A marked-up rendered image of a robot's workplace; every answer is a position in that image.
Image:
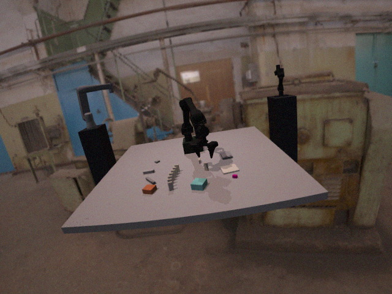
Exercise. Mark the orange block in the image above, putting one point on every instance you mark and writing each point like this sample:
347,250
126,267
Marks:
149,189

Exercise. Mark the teal box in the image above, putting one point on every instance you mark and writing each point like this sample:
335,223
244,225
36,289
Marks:
199,184

